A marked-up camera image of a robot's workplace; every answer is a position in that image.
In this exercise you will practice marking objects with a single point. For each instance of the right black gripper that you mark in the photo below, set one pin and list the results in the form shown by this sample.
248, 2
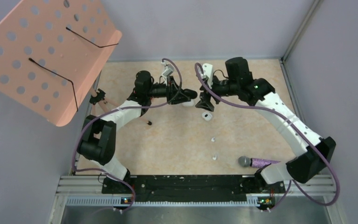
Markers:
205, 102

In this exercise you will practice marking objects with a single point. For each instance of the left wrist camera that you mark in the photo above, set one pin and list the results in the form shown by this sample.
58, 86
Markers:
168, 69

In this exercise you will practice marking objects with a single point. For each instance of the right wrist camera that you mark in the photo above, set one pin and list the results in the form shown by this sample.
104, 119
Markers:
207, 74

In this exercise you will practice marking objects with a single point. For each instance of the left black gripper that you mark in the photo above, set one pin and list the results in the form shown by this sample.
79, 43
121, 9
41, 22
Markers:
177, 99

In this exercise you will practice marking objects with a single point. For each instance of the pink perforated music stand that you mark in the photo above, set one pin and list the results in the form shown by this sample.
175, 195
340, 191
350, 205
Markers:
51, 52

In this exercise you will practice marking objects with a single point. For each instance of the purple glitter microphone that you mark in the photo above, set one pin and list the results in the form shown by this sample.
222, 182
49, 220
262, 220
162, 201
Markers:
246, 162

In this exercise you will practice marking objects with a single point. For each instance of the white square charging case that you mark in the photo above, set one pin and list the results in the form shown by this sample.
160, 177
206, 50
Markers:
207, 116

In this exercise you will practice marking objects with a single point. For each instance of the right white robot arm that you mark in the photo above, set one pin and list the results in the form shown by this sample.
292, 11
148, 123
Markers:
312, 152

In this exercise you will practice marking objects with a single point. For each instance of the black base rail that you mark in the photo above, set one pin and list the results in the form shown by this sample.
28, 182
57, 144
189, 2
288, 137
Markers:
191, 188

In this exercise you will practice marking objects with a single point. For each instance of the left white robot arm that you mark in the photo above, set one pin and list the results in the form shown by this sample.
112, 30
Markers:
98, 143

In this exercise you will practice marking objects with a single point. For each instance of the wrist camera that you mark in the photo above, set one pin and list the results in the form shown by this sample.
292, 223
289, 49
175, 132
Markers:
168, 69
207, 74

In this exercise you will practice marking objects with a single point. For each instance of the white oval charging case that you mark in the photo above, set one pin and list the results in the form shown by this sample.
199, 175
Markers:
190, 103

